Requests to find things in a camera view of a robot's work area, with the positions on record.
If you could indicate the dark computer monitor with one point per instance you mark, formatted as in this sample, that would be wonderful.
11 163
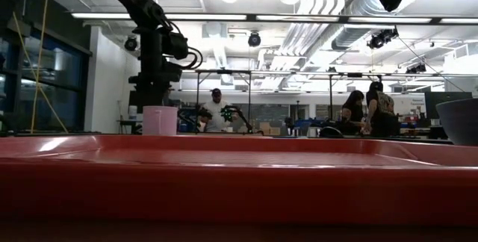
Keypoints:
448 104

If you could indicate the person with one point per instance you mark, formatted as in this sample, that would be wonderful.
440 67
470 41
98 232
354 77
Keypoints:
216 113
354 111
381 111

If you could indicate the black background station frame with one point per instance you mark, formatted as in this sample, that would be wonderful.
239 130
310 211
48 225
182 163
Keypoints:
224 71

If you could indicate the long ceiling light strip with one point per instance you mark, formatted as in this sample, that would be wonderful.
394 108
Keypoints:
209 16

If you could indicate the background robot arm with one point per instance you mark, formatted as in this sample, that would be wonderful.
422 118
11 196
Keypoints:
239 117

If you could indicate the black ceiling spotlight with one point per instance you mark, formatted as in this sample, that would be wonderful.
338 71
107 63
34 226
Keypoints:
254 39
130 43
381 38

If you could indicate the blue plastic bowl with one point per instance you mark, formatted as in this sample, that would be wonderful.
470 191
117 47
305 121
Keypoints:
461 122

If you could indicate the red plastic tray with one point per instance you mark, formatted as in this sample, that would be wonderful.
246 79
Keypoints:
239 189

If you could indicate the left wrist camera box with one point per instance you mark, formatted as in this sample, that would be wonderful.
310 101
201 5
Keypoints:
176 45

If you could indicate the lilac plastic cup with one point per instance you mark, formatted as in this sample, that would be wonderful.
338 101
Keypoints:
160 120

